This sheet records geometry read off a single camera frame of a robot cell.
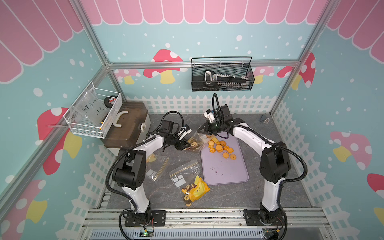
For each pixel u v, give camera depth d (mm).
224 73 920
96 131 623
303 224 741
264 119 1163
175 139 812
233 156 953
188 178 856
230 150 986
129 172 491
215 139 1026
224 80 875
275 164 506
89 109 673
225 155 968
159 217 746
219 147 973
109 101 808
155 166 914
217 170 914
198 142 971
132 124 876
